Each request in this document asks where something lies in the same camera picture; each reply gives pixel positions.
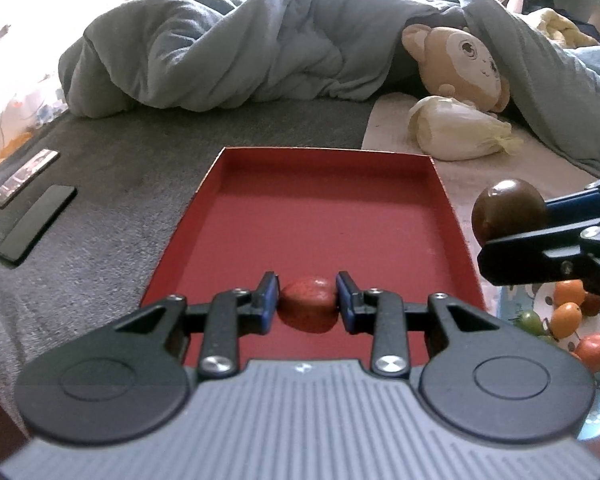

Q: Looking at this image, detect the large orange tangerine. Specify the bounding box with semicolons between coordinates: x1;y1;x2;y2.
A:
574;333;600;372

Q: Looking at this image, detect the small red plum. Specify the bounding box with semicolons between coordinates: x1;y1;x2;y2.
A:
278;276;340;333

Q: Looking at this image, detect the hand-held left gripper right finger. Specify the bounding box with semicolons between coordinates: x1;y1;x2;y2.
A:
336;271;501;378

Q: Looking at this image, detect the napa cabbage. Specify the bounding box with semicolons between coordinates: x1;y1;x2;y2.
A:
408;95;523;162

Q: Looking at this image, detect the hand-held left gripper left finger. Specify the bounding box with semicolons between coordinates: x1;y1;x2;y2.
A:
114;271;282;378

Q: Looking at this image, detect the yellow cloth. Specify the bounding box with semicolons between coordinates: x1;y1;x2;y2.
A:
527;8;600;48

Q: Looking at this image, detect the red cardboard tray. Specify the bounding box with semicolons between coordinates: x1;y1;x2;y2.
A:
140;146;488;366

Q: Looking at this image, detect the blue-grey duvet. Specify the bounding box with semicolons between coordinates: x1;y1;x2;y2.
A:
57;0;600;176

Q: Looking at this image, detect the small dark brown plum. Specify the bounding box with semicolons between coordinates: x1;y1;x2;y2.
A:
471;178;549;247

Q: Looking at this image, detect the brown monkey plush toy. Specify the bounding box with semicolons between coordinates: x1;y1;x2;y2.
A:
401;24;511;113

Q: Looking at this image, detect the small orange tangerine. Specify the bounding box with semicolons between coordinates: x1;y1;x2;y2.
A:
555;280;587;307

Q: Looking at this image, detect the silver smartphone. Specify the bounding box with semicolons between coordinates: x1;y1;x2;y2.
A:
0;148;61;208

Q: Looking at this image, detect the blue cartoon bear plate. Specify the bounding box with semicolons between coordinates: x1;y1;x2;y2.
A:
495;280;600;441

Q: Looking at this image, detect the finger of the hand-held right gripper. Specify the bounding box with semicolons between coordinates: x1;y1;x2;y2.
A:
544;162;600;223
477;220;600;301

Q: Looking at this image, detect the black smartphone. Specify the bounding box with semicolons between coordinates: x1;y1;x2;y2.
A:
0;185;77;264

